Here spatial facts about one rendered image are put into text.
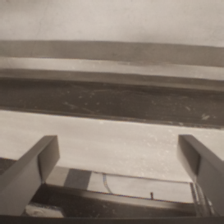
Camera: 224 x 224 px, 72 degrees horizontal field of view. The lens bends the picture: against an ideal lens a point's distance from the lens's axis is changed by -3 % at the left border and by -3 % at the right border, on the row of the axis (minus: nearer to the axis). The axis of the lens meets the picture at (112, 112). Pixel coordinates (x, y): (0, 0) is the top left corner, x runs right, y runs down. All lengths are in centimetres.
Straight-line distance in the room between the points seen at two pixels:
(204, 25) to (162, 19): 19
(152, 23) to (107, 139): 67
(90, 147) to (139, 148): 8
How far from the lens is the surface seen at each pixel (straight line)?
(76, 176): 139
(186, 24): 87
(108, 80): 46
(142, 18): 84
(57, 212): 59
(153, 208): 109
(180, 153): 17
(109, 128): 24
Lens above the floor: 83
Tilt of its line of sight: 51 degrees down
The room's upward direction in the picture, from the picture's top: 167 degrees counter-clockwise
